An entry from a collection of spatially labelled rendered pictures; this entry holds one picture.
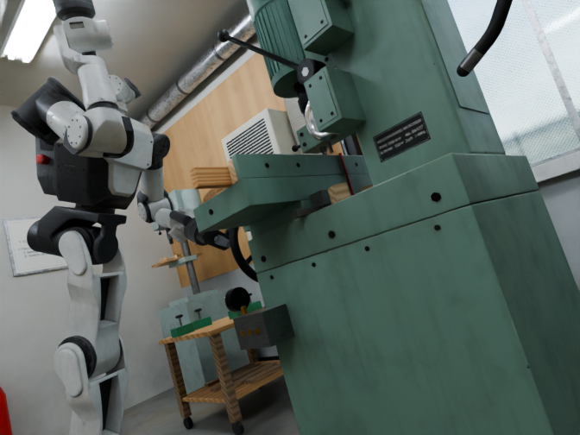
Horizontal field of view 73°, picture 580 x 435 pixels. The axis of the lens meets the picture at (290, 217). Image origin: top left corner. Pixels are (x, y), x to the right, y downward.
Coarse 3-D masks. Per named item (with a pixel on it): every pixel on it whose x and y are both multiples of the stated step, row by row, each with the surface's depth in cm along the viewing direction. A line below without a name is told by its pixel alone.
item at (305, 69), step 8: (224, 32) 113; (224, 40) 114; (232, 40) 110; (248, 48) 107; (256, 48) 104; (272, 56) 100; (288, 64) 96; (296, 64) 95; (304, 64) 91; (312, 64) 89; (320, 64) 90; (304, 72) 91; (312, 72) 89; (304, 80) 91
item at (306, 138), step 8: (304, 128) 110; (304, 136) 110; (312, 136) 108; (344, 136) 107; (304, 144) 110; (312, 144) 108; (320, 144) 108; (304, 152) 111; (312, 152) 113; (320, 152) 115
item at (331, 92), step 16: (320, 80) 83; (336, 80) 83; (352, 80) 88; (320, 96) 84; (336, 96) 81; (352, 96) 86; (320, 112) 84; (336, 112) 81; (352, 112) 84; (320, 128) 85; (336, 128) 86; (352, 128) 89
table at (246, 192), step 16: (304, 176) 94; (320, 176) 98; (336, 176) 103; (352, 176) 108; (368, 176) 113; (224, 192) 85; (240, 192) 82; (256, 192) 82; (272, 192) 85; (288, 192) 89; (304, 192) 92; (208, 208) 90; (224, 208) 86; (240, 208) 82; (256, 208) 85; (272, 208) 90; (208, 224) 91; (224, 224) 94; (240, 224) 100
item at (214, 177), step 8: (192, 168) 78; (200, 168) 79; (208, 168) 80; (216, 168) 82; (224, 168) 83; (192, 176) 79; (200, 176) 78; (208, 176) 80; (216, 176) 81; (224, 176) 82; (200, 184) 78; (208, 184) 79; (216, 184) 80; (224, 184) 82; (232, 184) 83
